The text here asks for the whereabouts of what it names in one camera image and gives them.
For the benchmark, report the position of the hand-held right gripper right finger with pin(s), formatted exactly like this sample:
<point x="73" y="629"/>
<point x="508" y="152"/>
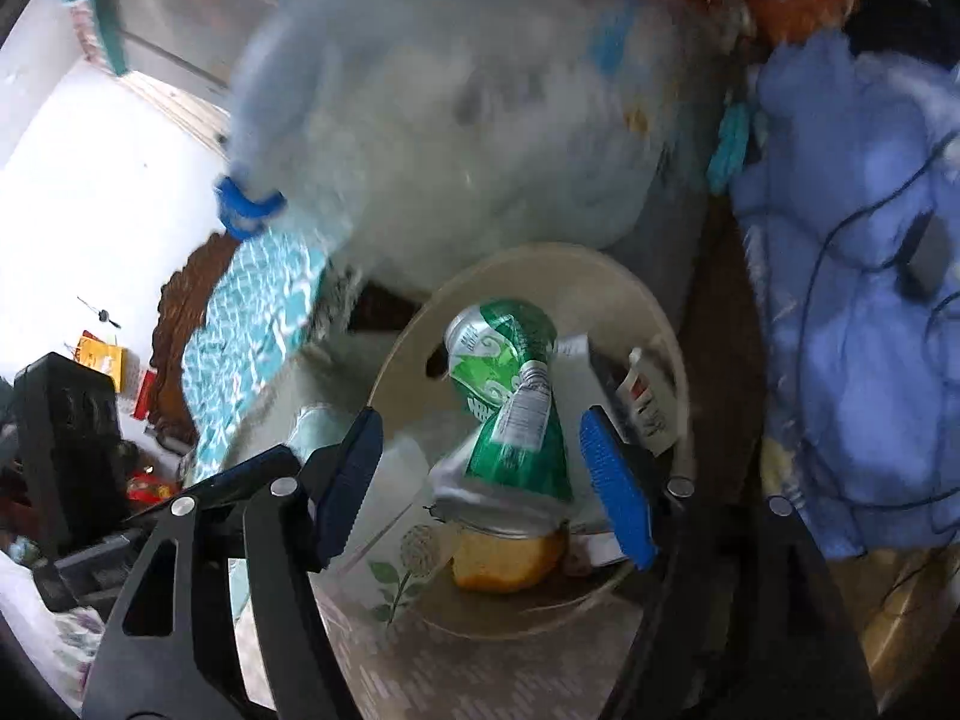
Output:
<point x="615" y="495"/>

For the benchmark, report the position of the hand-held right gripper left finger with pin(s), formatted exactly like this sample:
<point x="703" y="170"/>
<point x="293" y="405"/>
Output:
<point x="349" y="480"/>

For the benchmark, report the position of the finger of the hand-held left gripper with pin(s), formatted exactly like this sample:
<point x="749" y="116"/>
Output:
<point x="225" y="476"/>

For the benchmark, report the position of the white tissue pack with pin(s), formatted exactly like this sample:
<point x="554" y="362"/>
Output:
<point x="397" y="510"/>

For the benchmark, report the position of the green silver toothpaste tube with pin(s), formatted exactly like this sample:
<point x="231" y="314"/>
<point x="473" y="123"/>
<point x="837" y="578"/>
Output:
<point x="517" y="450"/>

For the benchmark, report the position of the green drink can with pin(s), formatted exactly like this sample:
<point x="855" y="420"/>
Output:
<point x="487" y="360"/>

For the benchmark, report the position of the beige round waste bin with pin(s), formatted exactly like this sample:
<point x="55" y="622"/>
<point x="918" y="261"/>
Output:
<point x="600" y="292"/>

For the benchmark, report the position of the white tube red print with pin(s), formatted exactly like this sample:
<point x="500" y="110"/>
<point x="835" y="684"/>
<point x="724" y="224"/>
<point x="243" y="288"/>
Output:
<point x="645" y="405"/>

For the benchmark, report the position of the yellow box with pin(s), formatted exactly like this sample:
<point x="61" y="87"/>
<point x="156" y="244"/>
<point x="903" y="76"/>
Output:
<point x="101" y="360"/>

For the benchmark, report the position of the yellow fruit peel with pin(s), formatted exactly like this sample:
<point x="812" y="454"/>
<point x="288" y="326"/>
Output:
<point x="510" y="562"/>

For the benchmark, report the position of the white paper piece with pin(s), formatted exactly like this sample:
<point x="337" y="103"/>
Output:
<point x="577" y="367"/>

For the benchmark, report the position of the teal patterned blanket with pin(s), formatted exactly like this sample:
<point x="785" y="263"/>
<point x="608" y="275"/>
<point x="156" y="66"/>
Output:
<point x="255" y="330"/>

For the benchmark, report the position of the brown wooden headboard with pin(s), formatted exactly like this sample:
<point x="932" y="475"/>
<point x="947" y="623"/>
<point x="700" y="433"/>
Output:
<point x="187" y="315"/>

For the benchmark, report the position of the blue clothing pile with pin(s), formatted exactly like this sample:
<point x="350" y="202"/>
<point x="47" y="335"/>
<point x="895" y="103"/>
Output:
<point x="847" y="352"/>

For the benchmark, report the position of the clear storage box blue lid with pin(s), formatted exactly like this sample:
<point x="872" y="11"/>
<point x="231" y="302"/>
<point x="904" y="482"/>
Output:
<point x="450" y="127"/>

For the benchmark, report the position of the teal hair scrunchie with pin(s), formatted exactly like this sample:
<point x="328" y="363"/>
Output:
<point x="731" y="146"/>

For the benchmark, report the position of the black power adapter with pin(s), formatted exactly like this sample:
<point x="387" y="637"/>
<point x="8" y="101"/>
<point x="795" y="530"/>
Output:
<point x="926" y="255"/>

